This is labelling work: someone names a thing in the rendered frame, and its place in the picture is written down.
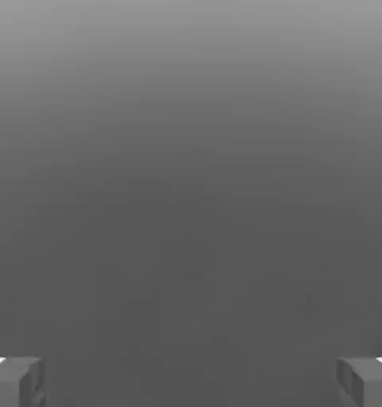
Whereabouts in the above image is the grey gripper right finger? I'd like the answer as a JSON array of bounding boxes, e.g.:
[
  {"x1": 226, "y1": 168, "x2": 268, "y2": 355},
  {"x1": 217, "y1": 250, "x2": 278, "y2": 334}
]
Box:
[{"x1": 335, "y1": 355, "x2": 382, "y2": 407}]

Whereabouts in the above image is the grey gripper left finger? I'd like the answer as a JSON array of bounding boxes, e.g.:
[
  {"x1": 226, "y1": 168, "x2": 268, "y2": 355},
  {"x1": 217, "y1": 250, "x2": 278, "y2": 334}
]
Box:
[{"x1": 0, "y1": 355, "x2": 48, "y2": 407}]

